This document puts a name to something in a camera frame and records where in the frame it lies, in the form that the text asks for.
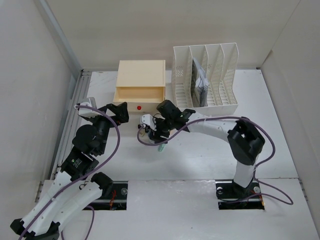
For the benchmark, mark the white four-slot file organizer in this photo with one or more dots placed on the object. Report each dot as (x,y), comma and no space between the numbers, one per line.
(220,62)

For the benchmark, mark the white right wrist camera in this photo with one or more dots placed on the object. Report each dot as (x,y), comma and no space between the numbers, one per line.
(147,120)

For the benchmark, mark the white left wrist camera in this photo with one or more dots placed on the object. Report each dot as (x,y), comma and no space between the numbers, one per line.
(87,112)

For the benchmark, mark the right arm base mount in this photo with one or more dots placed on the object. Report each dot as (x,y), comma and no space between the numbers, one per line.
(231,196)

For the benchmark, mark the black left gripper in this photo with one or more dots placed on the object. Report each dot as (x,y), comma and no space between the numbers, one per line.
(120,110)

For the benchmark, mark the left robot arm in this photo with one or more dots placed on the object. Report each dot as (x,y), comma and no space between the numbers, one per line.
(78,182)

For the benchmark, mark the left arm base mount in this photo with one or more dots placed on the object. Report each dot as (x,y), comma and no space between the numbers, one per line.
(113,198)

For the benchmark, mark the green highlighter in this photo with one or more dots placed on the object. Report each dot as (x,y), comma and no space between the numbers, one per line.
(161,147)

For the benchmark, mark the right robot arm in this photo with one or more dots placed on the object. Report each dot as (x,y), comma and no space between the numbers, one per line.
(244,139)

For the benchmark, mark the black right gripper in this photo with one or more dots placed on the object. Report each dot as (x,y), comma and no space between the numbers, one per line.
(156,134)

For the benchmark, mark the cream drawer cabinet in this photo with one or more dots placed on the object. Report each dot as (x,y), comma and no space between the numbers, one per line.
(141,83)

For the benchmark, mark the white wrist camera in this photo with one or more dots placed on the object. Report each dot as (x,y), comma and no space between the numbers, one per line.
(87,112)
(147,120)

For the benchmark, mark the blue round tape dispenser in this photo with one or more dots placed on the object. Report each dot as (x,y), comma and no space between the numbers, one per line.
(151,139)

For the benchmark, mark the Canon guide booklet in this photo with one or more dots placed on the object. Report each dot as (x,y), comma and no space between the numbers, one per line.
(199,85)

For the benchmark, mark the aluminium frame rail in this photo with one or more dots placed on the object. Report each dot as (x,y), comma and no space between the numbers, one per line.
(78,87)

